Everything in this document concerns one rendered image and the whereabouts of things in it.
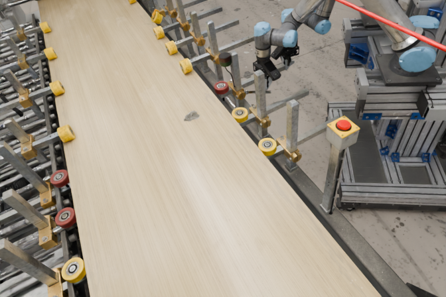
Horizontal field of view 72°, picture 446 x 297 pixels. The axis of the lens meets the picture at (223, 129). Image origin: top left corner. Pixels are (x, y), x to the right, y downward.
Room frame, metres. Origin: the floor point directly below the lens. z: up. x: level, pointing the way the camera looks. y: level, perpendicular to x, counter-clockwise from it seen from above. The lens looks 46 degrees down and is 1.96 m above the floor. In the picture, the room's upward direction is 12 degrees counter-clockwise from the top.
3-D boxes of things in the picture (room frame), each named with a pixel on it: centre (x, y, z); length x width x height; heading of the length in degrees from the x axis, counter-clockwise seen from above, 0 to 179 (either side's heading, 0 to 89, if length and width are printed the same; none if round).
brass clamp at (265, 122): (1.13, -0.20, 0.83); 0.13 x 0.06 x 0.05; 19
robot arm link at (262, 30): (1.27, -0.27, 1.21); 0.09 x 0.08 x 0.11; 58
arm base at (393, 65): (1.05, -0.87, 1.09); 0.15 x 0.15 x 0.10
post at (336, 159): (0.62, -0.37, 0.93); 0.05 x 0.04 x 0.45; 19
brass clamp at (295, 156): (0.89, -0.28, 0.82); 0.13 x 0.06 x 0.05; 19
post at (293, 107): (0.87, -0.29, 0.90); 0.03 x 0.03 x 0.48; 19
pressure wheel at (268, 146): (0.88, -0.18, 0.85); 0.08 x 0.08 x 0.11
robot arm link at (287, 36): (1.23, -0.36, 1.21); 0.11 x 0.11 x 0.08; 58
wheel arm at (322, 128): (0.94, -0.37, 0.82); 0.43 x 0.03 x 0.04; 109
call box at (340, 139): (0.63, -0.37, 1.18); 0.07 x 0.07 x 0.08; 19
